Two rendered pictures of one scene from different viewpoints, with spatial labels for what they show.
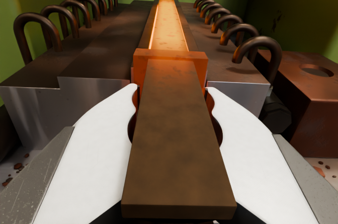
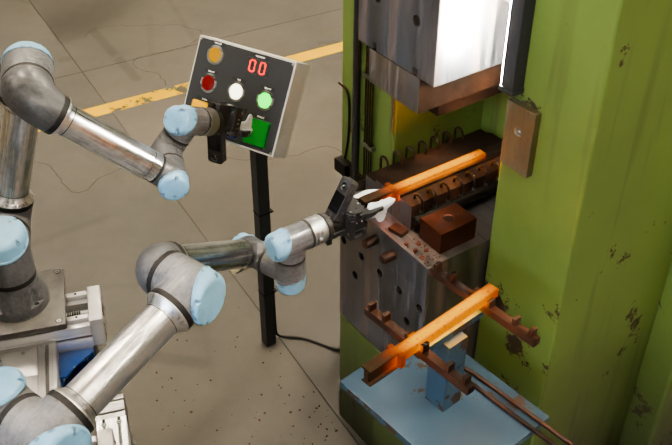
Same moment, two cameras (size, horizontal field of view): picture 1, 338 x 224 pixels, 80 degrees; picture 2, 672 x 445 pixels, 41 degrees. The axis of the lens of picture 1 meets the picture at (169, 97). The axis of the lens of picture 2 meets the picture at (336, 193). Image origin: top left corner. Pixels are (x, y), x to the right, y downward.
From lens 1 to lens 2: 2.28 m
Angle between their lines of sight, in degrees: 48
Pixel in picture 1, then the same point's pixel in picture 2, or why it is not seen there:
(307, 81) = (434, 216)
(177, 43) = (405, 185)
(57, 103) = (374, 185)
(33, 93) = (371, 180)
